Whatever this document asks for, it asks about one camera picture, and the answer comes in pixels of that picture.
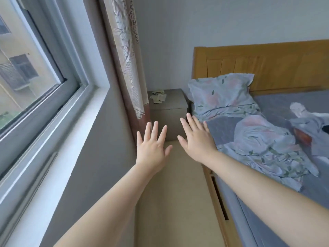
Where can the person's right forearm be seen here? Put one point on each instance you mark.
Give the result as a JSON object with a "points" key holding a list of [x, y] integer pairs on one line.
{"points": [[259, 200]]}

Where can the person's right little finger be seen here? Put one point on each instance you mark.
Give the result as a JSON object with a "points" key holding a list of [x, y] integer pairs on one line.
{"points": [[206, 128]]}

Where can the white window sill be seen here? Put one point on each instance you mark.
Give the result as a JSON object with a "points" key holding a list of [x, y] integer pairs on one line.
{"points": [[69, 141]]}

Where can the floral light blue pillow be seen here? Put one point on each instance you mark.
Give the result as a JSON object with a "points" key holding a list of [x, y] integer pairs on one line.
{"points": [[221, 96]]}

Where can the grey-brown bedside cabinet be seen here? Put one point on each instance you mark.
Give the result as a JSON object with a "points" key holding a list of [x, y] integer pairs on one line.
{"points": [[171, 110]]}

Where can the floral light blue quilt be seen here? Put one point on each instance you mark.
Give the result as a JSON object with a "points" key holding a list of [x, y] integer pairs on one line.
{"points": [[264, 141]]}

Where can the white cloth item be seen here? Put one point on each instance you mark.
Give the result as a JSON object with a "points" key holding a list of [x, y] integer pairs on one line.
{"points": [[298, 108]]}

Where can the person's left forearm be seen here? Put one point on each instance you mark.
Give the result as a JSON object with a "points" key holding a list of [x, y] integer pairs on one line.
{"points": [[108, 205]]}

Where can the person's right hand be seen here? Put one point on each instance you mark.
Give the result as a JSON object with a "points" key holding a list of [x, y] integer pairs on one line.
{"points": [[199, 144]]}

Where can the person's left thumb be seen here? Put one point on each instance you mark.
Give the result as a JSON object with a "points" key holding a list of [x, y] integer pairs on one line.
{"points": [[168, 150]]}

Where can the person's right middle finger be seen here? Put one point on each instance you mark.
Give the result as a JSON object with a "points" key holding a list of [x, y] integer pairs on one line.
{"points": [[191, 122]]}

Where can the wooden bed frame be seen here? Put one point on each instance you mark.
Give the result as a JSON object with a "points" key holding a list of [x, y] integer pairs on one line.
{"points": [[257, 64]]}

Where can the person's right thumb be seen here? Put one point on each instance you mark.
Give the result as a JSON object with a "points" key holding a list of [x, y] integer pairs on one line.
{"points": [[181, 142]]}

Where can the beige lace patterned curtain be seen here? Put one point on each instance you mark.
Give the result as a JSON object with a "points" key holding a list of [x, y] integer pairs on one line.
{"points": [[126, 61]]}

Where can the person's left hand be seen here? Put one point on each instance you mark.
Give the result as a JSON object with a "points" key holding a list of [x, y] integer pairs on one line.
{"points": [[151, 151]]}

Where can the grey garment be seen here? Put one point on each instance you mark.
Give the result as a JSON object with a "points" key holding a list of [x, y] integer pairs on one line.
{"points": [[315, 126]]}

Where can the orange cloth piece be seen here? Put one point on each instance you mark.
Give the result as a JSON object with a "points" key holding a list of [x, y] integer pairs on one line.
{"points": [[303, 136]]}

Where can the pile of small paper packets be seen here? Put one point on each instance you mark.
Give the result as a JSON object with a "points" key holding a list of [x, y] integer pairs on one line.
{"points": [[158, 97]]}

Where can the person's left little finger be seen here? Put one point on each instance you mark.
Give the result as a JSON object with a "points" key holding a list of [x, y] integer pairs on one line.
{"points": [[139, 138]]}

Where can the person's left middle finger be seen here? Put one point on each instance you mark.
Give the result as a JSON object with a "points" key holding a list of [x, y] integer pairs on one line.
{"points": [[154, 130]]}

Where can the yellow building outside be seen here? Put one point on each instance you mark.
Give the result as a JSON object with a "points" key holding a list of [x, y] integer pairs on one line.
{"points": [[18, 69]]}

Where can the grey framed sliding window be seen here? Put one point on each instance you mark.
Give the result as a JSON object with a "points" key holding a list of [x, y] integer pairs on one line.
{"points": [[74, 61]]}

